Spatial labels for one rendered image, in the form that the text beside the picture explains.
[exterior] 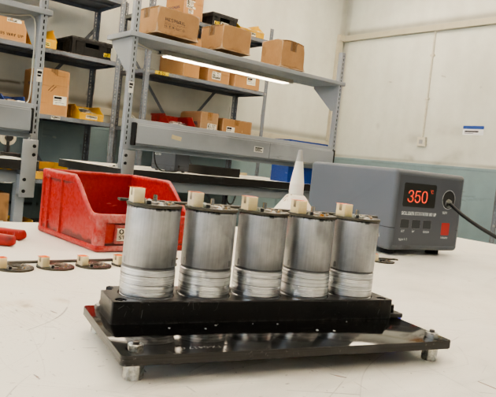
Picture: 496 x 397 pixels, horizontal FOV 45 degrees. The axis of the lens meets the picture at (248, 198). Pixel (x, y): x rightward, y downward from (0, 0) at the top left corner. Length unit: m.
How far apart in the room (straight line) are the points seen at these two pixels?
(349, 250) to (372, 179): 0.39
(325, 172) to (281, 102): 5.35
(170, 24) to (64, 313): 2.66
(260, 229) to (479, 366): 0.12
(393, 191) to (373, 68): 5.74
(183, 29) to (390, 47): 3.63
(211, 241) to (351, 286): 0.08
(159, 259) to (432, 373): 0.13
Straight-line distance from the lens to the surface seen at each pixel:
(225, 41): 3.11
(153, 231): 0.27
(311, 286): 0.30
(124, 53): 2.87
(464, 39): 5.86
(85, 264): 0.44
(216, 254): 0.28
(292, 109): 6.21
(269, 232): 0.29
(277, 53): 3.38
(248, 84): 5.26
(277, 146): 3.25
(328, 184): 0.76
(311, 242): 0.30
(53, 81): 4.45
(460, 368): 0.31
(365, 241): 0.32
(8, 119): 2.55
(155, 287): 0.27
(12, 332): 0.29
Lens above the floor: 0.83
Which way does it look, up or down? 3 degrees down
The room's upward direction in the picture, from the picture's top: 6 degrees clockwise
